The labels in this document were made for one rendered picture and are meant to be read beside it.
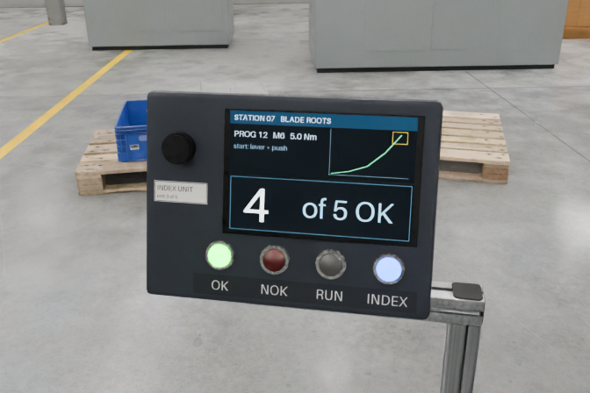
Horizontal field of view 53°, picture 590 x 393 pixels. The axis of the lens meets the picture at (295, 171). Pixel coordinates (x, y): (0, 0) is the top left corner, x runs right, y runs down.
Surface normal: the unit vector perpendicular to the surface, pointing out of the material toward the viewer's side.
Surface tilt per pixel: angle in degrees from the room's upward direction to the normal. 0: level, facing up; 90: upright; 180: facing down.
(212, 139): 75
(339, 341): 0
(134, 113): 89
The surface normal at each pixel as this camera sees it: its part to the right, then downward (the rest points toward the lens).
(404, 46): 0.04, 0.37
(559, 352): -0.01, -0.93
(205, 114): -0.17, 0.11
